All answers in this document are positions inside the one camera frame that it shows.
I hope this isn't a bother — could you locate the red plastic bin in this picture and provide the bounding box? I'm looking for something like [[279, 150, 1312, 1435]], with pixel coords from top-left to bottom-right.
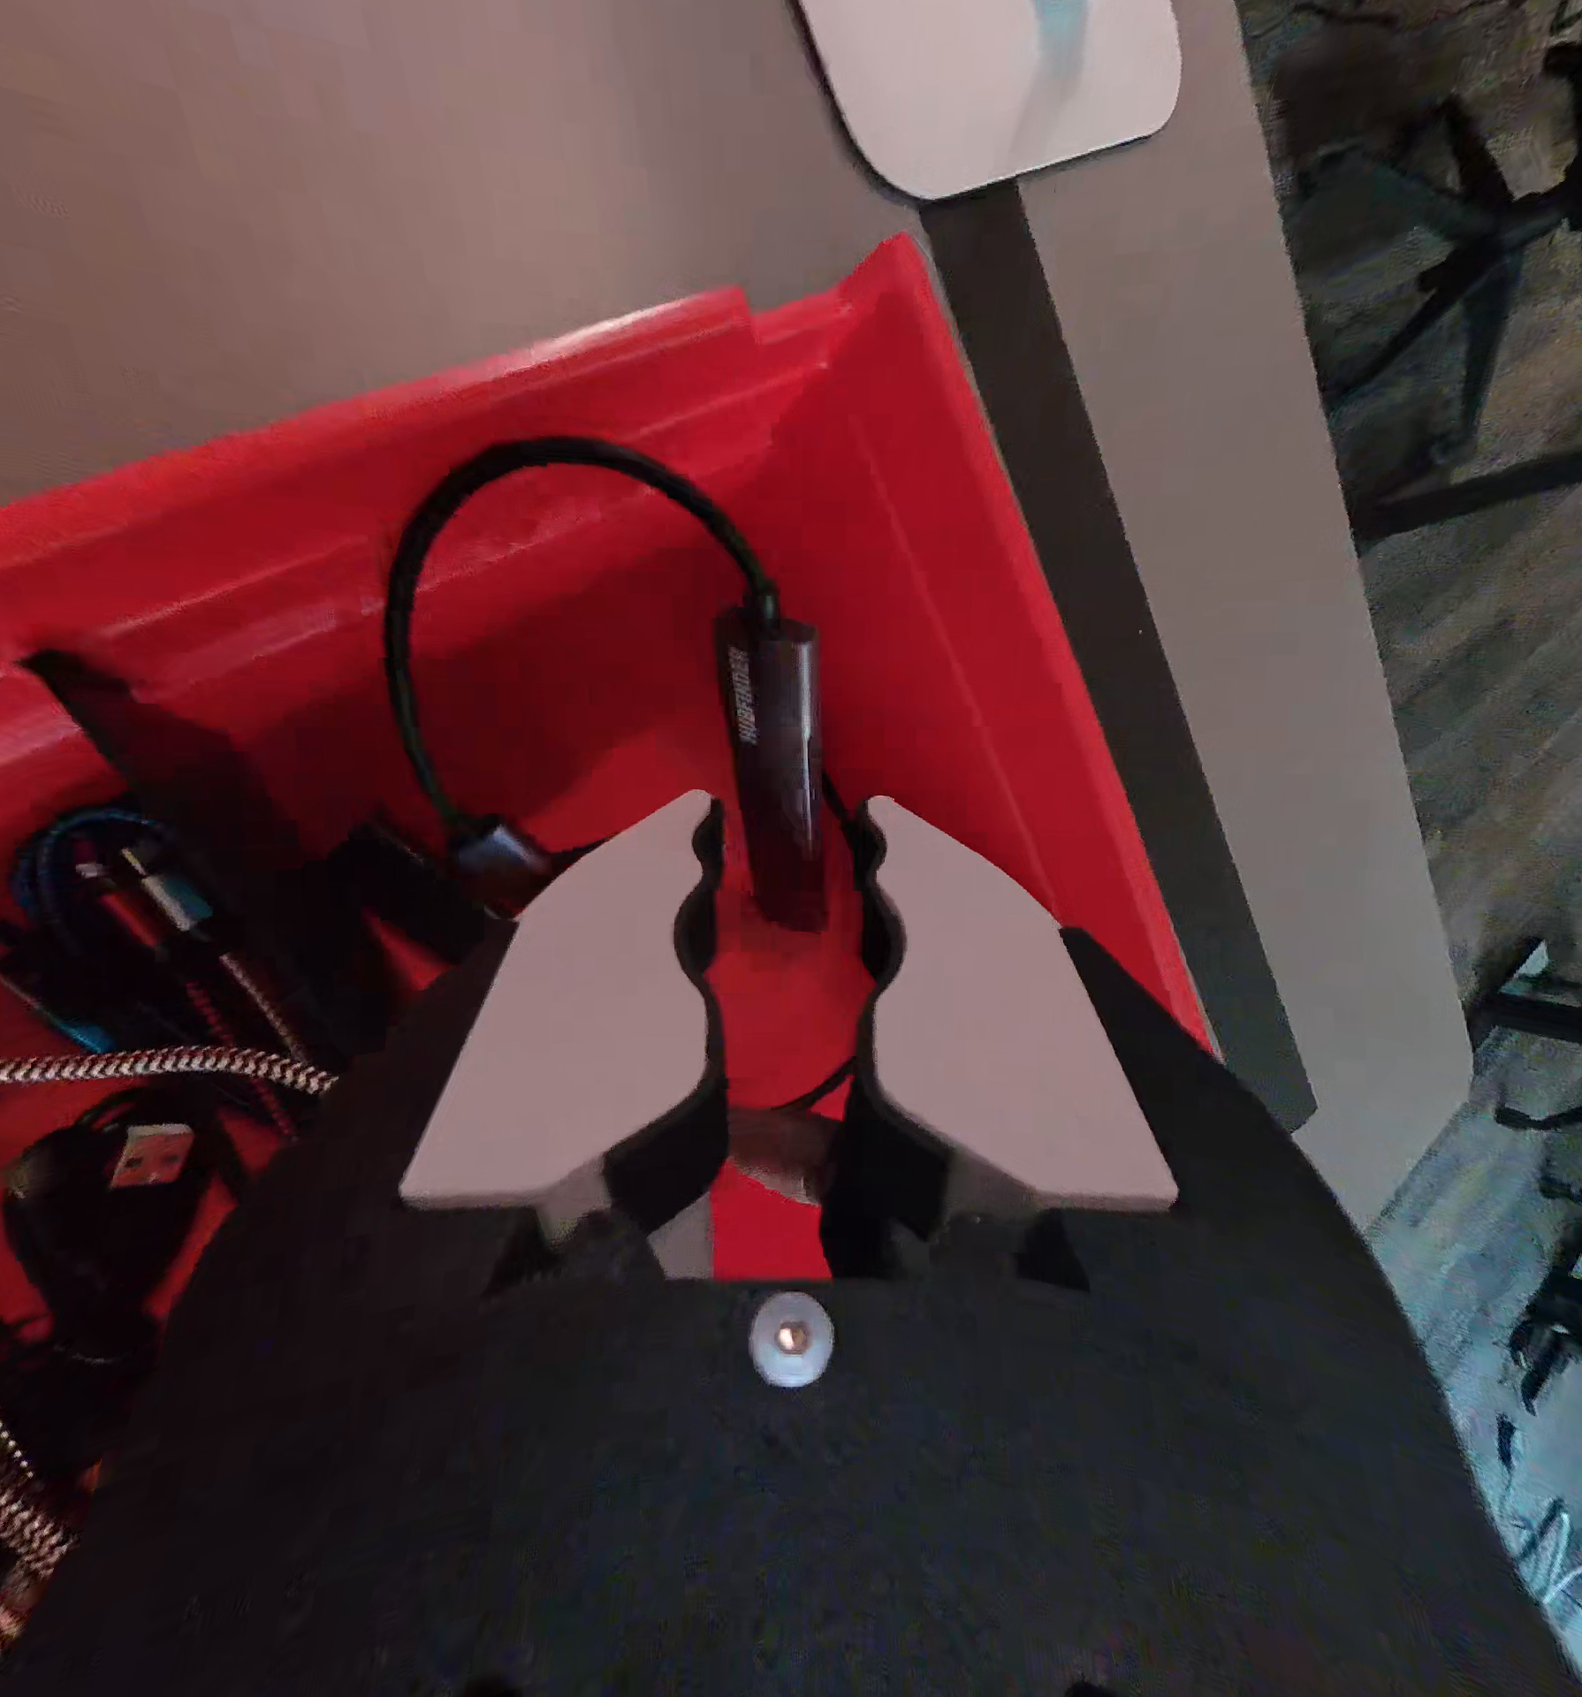
[[0, 232, 1225, 1506]]

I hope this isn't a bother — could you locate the white rounded pad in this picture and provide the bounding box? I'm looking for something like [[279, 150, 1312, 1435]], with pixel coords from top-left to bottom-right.
[[791, 0, 1185, 204]]

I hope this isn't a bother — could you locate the black usb-a cable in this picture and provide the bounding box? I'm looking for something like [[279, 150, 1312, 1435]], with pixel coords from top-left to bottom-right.
[[0, 1086, 234, 1371]]

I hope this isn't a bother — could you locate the black office chair base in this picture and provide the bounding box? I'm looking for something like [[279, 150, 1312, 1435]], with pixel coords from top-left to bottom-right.
[[1269, 0, 1582, 538], [1467, 939, 1582, 1413]]

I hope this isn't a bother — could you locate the red and black braided cable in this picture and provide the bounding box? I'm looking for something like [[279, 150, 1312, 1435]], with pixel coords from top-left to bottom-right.
[[95, 859, 308, 1136]]

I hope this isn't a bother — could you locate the blue braided cable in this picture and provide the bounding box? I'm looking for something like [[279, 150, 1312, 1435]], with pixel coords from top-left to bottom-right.
[[0, 806, 215, 1052]]

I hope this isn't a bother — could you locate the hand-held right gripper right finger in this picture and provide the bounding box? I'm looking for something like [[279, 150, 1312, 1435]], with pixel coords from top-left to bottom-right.
[[850, 795, 1181, 1214]]

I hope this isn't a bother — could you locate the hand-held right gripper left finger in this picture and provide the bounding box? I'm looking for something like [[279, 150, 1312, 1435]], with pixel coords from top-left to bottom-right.
[[399, 791, 731, 1214]]

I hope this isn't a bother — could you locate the braided usb-c cable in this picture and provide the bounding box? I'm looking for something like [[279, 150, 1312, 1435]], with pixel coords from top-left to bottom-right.
[[0, 1043, 343, 1670]]

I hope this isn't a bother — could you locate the dark adapter with black cable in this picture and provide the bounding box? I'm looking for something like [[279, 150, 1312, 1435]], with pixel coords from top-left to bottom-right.
[[383, 438, 829, 933]]

